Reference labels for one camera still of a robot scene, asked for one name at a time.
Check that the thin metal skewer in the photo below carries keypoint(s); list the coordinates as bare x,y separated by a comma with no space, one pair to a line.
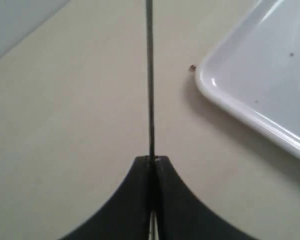
150,82

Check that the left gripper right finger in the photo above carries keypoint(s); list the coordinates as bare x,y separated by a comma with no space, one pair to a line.
181,215

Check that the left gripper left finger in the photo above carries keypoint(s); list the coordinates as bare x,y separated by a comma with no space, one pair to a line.
126,215

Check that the white rectangular plastic tray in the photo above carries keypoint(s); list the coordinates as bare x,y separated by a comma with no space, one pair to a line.
254,72

